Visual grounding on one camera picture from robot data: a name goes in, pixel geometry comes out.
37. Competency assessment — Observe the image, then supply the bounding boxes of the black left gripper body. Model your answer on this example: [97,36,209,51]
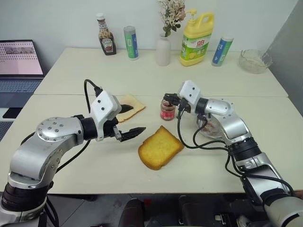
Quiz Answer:
[103,119,123,142]

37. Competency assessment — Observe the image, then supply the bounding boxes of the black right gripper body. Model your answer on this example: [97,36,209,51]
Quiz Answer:
[173,94,191,113]

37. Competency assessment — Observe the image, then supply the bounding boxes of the small red jam jar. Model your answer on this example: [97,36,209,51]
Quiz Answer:
[160,98,177,122]

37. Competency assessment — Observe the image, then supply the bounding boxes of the pale white bread slice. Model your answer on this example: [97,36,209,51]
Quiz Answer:
[115,94,146,124]

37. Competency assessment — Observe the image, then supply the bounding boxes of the golden toasted bread slice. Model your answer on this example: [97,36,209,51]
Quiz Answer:
[138,125,185,171]

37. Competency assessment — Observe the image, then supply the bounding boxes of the white ceramic vase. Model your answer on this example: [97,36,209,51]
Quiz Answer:
[155,33,172,67]

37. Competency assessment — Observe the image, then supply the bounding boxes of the yellow dish soap bottle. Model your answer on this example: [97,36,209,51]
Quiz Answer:
[178,8,215,67]

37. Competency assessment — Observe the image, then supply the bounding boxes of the green blue cylindrical can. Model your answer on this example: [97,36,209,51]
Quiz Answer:
[211,35,235,67]
[123,25,139,61]

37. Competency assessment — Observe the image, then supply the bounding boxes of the brown ketchup bottle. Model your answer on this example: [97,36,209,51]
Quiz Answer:
[96,13,117,56]

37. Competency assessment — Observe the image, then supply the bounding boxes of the dark rounded shape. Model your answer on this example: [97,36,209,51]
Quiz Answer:
[120,198,145,227]

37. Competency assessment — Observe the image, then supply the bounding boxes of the dried flower bouquet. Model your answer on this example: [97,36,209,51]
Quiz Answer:
[157,0,187,37]

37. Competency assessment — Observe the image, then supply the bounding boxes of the clear glass bowl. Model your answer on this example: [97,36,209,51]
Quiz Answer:
[238,49,273,75]

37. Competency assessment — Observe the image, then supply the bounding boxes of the open grey laptop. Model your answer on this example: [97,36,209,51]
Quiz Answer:
[0,39,45,120]

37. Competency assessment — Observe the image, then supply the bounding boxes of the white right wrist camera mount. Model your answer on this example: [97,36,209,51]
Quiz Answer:
[178,80,202,114]

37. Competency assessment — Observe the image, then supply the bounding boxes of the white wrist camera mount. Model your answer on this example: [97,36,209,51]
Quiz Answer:
[89,91,123,142]
[178,80,202,114]

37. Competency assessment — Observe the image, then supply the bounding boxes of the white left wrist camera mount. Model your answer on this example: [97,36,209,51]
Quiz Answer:
[89,91,123,142]

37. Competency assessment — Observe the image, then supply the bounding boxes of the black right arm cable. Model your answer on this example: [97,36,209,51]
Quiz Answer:
[176,104,295,198]

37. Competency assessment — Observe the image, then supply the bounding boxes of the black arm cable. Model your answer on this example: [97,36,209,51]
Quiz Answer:
[176,104,295,198]
[20,79,104,173]

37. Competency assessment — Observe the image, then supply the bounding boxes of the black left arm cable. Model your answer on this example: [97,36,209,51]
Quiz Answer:
[20,79,104,173]

